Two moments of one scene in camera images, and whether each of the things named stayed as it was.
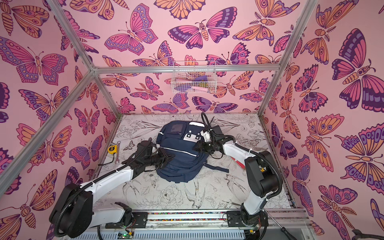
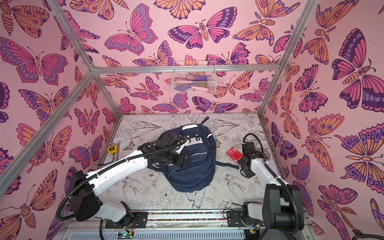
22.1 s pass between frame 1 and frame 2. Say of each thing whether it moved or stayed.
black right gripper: moved
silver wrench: stayed
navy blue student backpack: moved
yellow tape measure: stayed
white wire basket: stayed
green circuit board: stayed
